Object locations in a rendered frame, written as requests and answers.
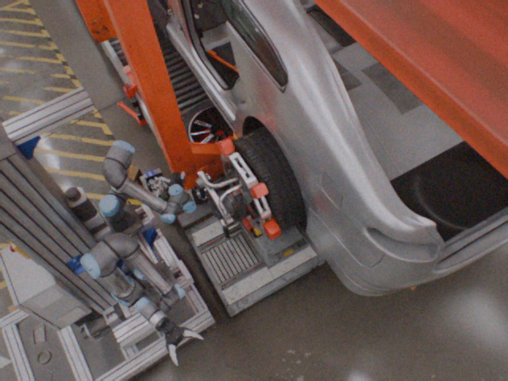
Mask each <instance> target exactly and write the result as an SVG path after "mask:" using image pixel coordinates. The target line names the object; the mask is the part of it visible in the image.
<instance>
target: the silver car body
mask: <svg viewBox="0 0 508 381"><path fill-rule="evenodd" d="M164 1H165V3H166V4H167V6H168V9H169V10H167V12H168V11H169V13H170V14H169V13H168V16H167V25H166V31H167V36H168V39H170V40H171V42H172V43H173V45H174V46H175V47H176V49H177V50H178V51H179V53H180V54H181V56H182V57H183V59H184V60H185V62H186V63H187V65H188V67H189V68H190V69H191V71H192V72H193V74H194V76H195V77H196V78H197V79H198V81H199V82H200V83H201V86H202V88H203V89H204V91H205V92H206V93H207V95H208V96H209V98H210V100H211V101H212V103H213V104H214V105H215V106H216V108H217V110H218V111H219V112H220V114H221V115H222V117H223V118H224V120H225V122H226V123H227V124H228V126H229V127H230V128H231V129H232V130H233V131H234V133H235V134H236V135H237V137H238V138H240V137H242V133H241V125H242V121H243V119H244V116H245V115H247V114H251V115H253V116H255V117H256V118H257V119H258V120H260V121H261V122H262V123H263V124H264V125H265V126H266V127H267V129H268V130H269V131H270V133H271V134H272V136H273V137H274V138H275V139H276V141H277V143H278V144H279V145H280V146H281V148H282V150H283V151H284V153H285V155H286V157H287V159H288V160H289V163H290V166H291V168H292V170H293V172H294V175H295V177H296V179H297V181H298V185H299V187H300V190H301V192H302V196H303V200H304V203H305V207H306V216H307V230H306V234H307V236H308V237H309V238H310V239H311V241H312V242H313V243H314V245H315V246H316V248H317V250H318V251H319V252H320V253H321V255H322V256H324V257H325V259H326V262H327V263H328V264H329V266H330V267H331V268H332V269H333V271H334V273H335V274H336V275H337V277H338V278H339V280H340V281H341V282H342V283H343V284H344V285H345V286H346V287H347V288H348V289H349V290H350V291H351V292H355V293H357V294H360V295H362V296H367V297H376V296H382V295H388V294H393V293H396V292H399V291H403V290H405V289H408V288H411V287H417V286H421V285H423V284H426V283H430V281H433V280H435V279H439V278H442V277H444V276H446V275H449V274H451V273H453V272H455V271H458V270H460V269H462V268H464V267H467V266H468V265H470V264H473V263H474V262H476V261H477V260H481V259H482V258H483V257H485V256H488V255H489V254H491V253H492V252H494V251H496V250H497V249H499V248H501V247H503V246H505V245H506V244H508V179H507V178H506V177H505V176H504V175H503V174H502V173H501V172H499V171H498V170H496V169H495V168H494V167H493V166H492V165H491V164H490V163H489V162H488V161H487V160H485V159H484V158H483V157H482V156H481V155H480V154H479V153H478V152H477V151H475V150H474V149H473V148H472V147H471V145H470V144H469V143H468V142H467V141H465V140H464V139H463V138H462V137H461V136H460V135H459V134H458V133H456V132H455V131H453V130H452V129H451V128H450V127H449V126H448V125H447V124H446V123H445V122H444V121H442V120H441V119H440V118H439V117H438V116H437V115H436V114H435V113H434V112H432V111H431V110H430V109H429V107H428V106H427V105H426V104H425V103H424V102H422V101H421V100H420V99H419V98H418V97H417V96H416V95H415V94H414V93H413V92H411V91H410V90H409V89H408V88H407V87H406V86H405V85H403V84H402V83H400V82H399V81H398V80H397V79H396V78H395V77H394V76H393V75H392V74H391V73H390V72H389V71H388V70H387V69H386V68H385V67H384V66H383V65H382V64H381V63H380V62H379V61H378V60H377V59H376V58H375V57H374V56H373V55H371V54H370V53H368V52H367V51H366V50H365V49H364V48H363V47H362V46H361V45H360V44H358V43H357V42H356V41H355V40H354V39H353V38H352V36H351V35H350V34H348V33H347V32H346V31H345V30H344V29H343V28H342V27H341V26H340V25H338V24H337V23H336V22H335V21H334V20H333V19H332V18H331V17H330V16H329V15H327V14H326V13H325V12H324V11H323V10H322V9H321V7H320V6H319V5H317V4H316V3H315V2H314V1H313V0H164ZM169 15H170V16H169Z"/></svg>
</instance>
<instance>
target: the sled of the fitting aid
mask: <svg viewBox="0 0 508 381"><path fill-rule="evenodd" d="M239 223H240V224H241V227H242V228H243V230H244V231H245V232H246V234H247V236H248V238H249V239H250V241H251V242H252V244H253V245H254V247H255V248H256V251H257V252H258V253H259V254H260V257H261V258H262V260H263V261H264V263H265V264H266V266H267V269H268V270H269V269H270V268H272V267H274V266H275V265H276V264H278V263H281V262H283V261H284V260H286V259H288V258H290V257H291V256H293V255H295V254H296V253H298V252H301V251H302V250H303V249H305V248H308V247H309V242H308V241H307V239H306V238H305V237H304V236H303V234H302V232H301V231H300V230H299V228H298V226H297V225H295V227H296V229H297V230H298V231H299V232H300V234H301V235H302V239H301V240H300V241H297V242H296V243H294V244H292V245H290V246H288V247H287V248H285V249H283V250H281V251H280V252H277V253H275V254H273V255H272V256H269V257H267V255H266V253H265V252H264V250H263V249H262V247H261V246H260V244H259V242H258V240H257V239H255V237H254V236H253V235H252V233H250V232H249V231H248V230H247V228H246V227H245V225H244V223H243V220H241V221H239Z"/></svg>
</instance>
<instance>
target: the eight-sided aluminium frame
mask: <svg viewBox="0 0 508 381"><path fill-rule="evenodd" d="M221 162H222V167H223V171H224V175H225V178H226V180H229V179H233V178H235V177H234V176H235V175H236V174H235V171H234V168H235V169H236V170H237V172H238V174H239V175H240V177H241V178H242V179H243V181H244V183H245V185H246V187H247V188H248V190H249V188H250V187H253V186H255V185H256V184H258V181H257V180H256V177H255V176H254V175H253V174H252V173H251V171H250V170H249V168H248V167H247V165H246V164H245V162H244V160H243V159H242V158H241V155H240V154H239V153H238V152H233V153H230V154H228V155H227V156H223V155H222V154H221ZM226 162H228V165H229V170H228V168H227V164H226ZM237 163H240V165H241V166H242V167H243V169H245V171H246V172H247V175H248V177H249V178H248V179H247V177H246V176H245V174H244V172H243V171H242V170H241V169H240V167H239V166H238V164H237ZM249 192H250V194H251V196H252V193H251V191H250V190H249ZM252 199H253V201H254V203H255V205H256V208H257V210H258V213H259V216H260V218H258V215H257V214H256V212H255V210H254V209H253V208H252V206H251V205H250V203H248V204H247V207H248V208H249V210H250V211H251V213H252V215H253V217H254V218H255V219H253V220H252V218H251V215H249V217H247V219H248V220H249V221H250V223H251V225H252V227H253V228H254V229H256V230H258V231H259V232H261V233H262V234H263V235H264V234H266V233H265V232H264V224H265V219H266V222H268V221H270V220H271V211H270V208H269V207H268V205H267V203H266V200H265V198H264V196H262V197H261V198H260V201H261V202H262V204H263V206H264V208H261V206H260V204H259V201H258V199H257V198H253V196H252Z"/></svg>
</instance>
